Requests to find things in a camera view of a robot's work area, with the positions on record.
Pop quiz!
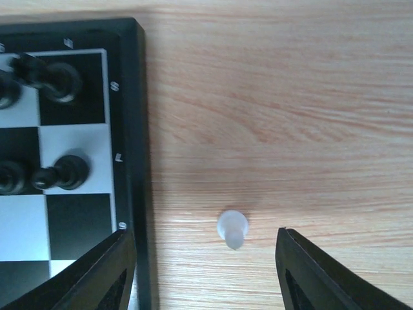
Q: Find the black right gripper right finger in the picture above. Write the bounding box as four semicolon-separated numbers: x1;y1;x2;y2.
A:
276;227;411;310

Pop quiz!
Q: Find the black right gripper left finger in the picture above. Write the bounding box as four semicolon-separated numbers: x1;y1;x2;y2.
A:
3;229;135;309

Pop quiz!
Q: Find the white pawn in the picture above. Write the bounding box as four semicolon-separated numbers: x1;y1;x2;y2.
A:
217;210;249;250

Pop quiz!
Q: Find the black white chessboard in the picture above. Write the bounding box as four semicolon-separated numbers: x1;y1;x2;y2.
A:
1;17;159;309

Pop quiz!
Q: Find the black pawn h file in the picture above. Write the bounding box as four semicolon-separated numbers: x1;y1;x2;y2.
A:
31;154;90;191

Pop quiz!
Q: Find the black pawn g file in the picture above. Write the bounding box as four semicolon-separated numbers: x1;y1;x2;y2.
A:
1;160;28;196

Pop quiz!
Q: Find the black rook corner h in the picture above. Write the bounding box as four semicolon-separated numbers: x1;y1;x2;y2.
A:
9;54;83;104

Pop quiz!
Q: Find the black knight g file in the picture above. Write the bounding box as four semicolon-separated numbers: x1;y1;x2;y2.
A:
1;57;21;110

